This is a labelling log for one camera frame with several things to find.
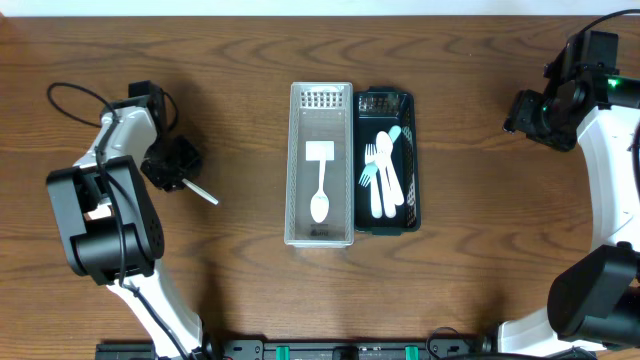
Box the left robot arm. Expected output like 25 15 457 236
46 92 216 359

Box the right black cable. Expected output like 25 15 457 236
579 8 640 36

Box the black plastic basket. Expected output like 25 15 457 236
353 87 421 235

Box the left black cable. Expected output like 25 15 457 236
46 81 191 360

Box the white plastic spoon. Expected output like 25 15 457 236
376 125 404 206
310 159 330 223

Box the black cable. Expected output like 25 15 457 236
46 81 191 360
579 8 640 36

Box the white plastic spoon angled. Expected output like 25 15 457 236
182 178 219 206

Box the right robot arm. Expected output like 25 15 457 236
494 75 639 357

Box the black mounting rail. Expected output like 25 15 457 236
94 338 501 360

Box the clear plastic basket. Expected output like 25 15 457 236
284 82 355 248

